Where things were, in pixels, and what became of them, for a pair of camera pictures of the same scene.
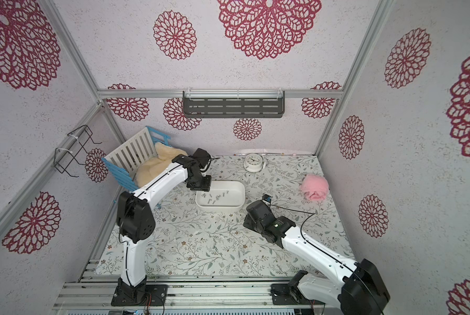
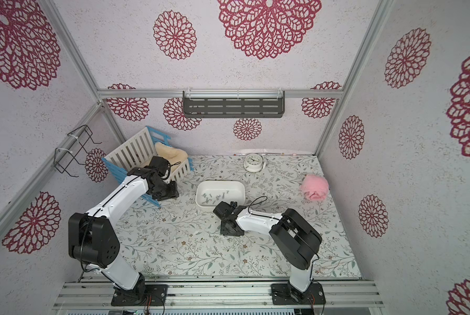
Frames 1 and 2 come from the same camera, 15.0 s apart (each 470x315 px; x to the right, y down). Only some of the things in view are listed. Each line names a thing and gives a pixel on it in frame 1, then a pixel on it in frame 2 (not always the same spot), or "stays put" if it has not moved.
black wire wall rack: (77, 150) stays put
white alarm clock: (254, 163) stays put
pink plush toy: (314, 187) stays put
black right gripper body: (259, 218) -> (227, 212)
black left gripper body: (200, 182) -> (165, 190)
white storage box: (224, 196) stays put
